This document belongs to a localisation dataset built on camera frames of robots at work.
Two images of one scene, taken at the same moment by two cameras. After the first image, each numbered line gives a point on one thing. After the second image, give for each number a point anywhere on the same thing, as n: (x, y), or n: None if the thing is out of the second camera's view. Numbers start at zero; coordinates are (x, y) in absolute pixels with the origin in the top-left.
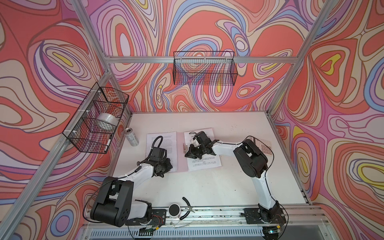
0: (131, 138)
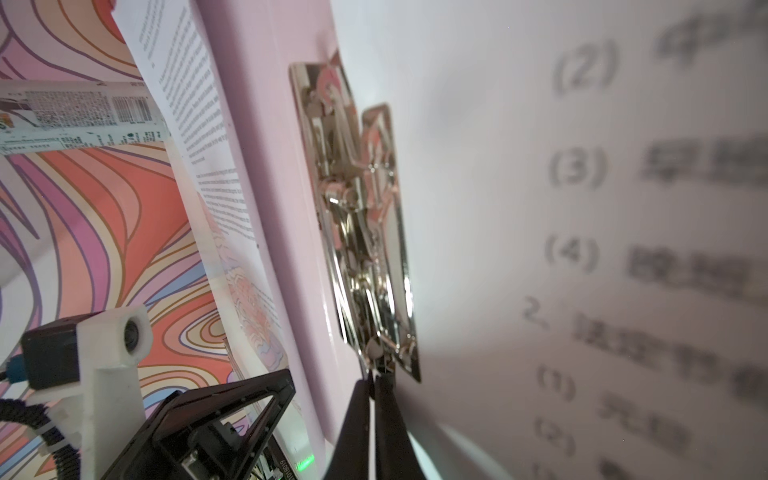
0: (42, 116)
